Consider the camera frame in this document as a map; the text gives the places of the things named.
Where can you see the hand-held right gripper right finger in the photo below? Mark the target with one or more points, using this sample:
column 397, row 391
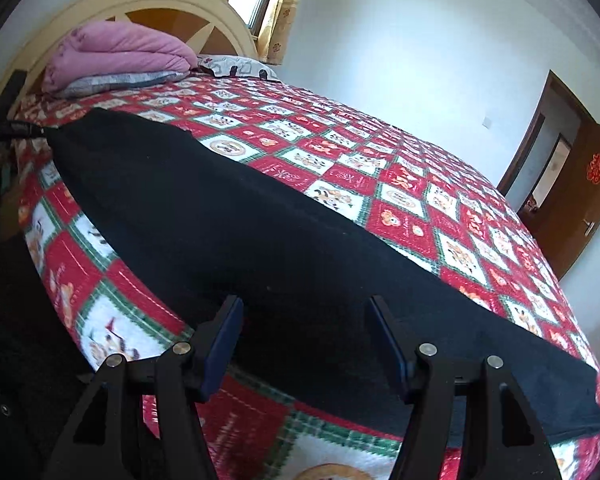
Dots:
column 392, row 350

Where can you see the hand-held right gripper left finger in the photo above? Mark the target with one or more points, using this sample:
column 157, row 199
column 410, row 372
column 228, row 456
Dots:
column 222, row 345

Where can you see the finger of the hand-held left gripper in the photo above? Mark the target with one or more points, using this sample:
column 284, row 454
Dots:
column 10, row 131

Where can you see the black pants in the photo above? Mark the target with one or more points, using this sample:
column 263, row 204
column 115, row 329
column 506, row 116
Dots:
column 220, row 220

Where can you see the grey pillow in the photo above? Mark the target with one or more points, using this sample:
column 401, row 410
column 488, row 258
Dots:
column 110, row 82

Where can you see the folded pink blanket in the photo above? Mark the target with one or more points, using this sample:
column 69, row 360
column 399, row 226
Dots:
column 120, row 50

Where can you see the red checkered printed bed cover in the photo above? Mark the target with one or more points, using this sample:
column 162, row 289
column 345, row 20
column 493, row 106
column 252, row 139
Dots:
column 405, row 185

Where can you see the cream wooden headboard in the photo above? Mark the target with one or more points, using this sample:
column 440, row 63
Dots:
column 180, row 5

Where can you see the white patterned pillow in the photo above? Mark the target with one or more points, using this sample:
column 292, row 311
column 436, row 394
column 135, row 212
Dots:
column 240, row 66

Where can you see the brown wooden door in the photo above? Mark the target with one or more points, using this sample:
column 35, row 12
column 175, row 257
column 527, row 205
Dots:
column 590, row 200

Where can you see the red paper door decoration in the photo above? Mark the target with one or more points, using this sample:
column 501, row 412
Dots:
column 598, row 168

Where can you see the yellow sheer curtain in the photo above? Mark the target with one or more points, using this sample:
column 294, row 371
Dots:
column 280, row 20

